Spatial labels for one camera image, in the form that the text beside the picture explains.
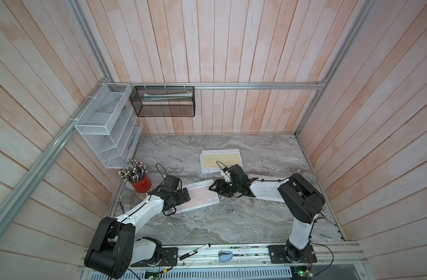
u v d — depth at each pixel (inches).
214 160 41.0
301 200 19.7
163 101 41.5
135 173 32.2
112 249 16.1
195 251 29.3
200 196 35.6
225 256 28.6
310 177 38.4
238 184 29.4
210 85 39.0
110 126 27.0
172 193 27.0
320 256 29.2
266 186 24.7
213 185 34.5
